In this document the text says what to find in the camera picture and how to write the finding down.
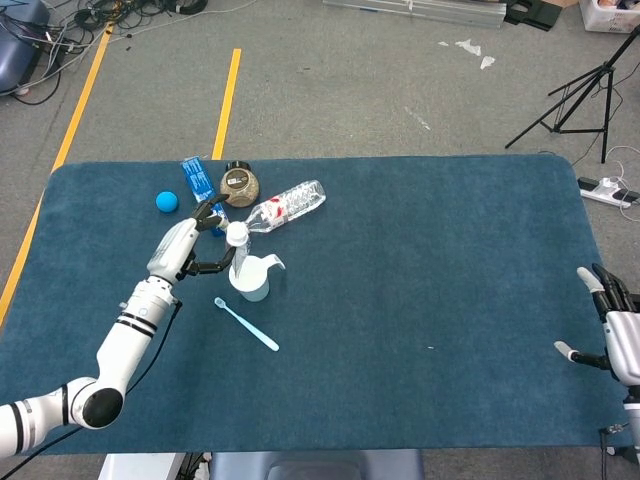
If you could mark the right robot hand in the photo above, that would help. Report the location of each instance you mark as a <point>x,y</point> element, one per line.
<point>622,335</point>

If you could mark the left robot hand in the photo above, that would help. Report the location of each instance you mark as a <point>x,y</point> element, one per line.
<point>172,247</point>

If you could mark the white floral toothpaste tube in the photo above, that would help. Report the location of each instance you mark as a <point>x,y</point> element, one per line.
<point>237,234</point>

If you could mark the light blue toothbrush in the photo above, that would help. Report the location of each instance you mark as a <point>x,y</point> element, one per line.
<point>250,327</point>

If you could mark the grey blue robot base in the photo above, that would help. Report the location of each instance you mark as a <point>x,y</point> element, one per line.
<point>310,467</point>

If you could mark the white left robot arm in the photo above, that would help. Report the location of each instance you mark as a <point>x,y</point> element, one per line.
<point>125,345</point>

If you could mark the blue foam ball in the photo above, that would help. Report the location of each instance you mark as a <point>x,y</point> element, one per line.
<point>166,202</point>

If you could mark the blue cardboard box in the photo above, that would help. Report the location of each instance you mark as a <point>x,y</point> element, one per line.
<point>196,177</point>

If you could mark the glass jar of grains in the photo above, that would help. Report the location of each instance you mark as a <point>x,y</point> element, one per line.
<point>240,187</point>

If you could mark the clear plastic water bottle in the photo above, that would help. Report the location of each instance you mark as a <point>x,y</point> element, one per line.
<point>295,200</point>

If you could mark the white power strip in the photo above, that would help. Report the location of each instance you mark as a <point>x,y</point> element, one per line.
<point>600,192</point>

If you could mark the blue carpet table cover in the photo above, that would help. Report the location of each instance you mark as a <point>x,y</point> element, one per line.
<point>400,300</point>

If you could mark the dark blue machine base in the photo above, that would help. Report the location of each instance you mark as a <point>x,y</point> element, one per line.
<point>17,50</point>

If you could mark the black tripod stand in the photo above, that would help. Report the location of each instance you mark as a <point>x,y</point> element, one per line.
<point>606,70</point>

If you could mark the white plastic basket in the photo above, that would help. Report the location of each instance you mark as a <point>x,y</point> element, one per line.
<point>605,17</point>

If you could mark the black metal floor bracket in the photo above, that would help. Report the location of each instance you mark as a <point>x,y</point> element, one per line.
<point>530,15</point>

